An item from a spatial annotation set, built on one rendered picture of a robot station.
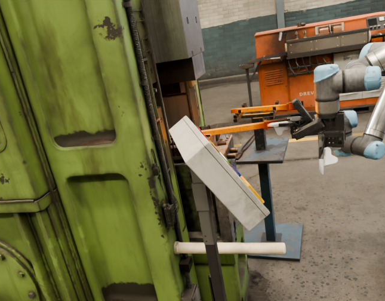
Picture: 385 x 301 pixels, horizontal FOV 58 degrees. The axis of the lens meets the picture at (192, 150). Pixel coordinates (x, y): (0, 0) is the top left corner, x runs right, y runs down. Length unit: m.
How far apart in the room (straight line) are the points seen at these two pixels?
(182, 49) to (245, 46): 7.76
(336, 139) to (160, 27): 0.77
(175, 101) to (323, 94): 0.91
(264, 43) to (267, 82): 0.53
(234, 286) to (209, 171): 1.08
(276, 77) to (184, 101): 3.34
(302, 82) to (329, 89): 3.97
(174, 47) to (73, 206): 0.77
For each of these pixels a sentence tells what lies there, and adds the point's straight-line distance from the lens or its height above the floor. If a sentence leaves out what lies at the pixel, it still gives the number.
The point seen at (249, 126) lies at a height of 1.01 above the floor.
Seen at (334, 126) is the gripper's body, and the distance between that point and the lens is 1.25.
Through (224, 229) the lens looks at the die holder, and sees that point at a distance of 1.67.
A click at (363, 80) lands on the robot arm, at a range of 1.20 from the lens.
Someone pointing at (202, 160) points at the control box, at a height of 1.16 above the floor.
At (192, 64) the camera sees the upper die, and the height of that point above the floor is 1.34.
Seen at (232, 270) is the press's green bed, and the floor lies 0.33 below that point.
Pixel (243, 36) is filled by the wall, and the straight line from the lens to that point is 9.13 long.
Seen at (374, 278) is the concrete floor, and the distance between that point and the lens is 2.31.
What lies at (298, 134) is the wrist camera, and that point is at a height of 1.07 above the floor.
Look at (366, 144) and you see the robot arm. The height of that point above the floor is 0.93.
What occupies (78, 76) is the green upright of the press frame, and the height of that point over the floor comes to 1.38.
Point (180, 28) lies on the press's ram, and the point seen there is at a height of 1.48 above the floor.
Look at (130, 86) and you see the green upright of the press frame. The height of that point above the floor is 1.32.
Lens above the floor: 1.47
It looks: 19 degrees down
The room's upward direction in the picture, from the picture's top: 10 degrees counter-clockwise
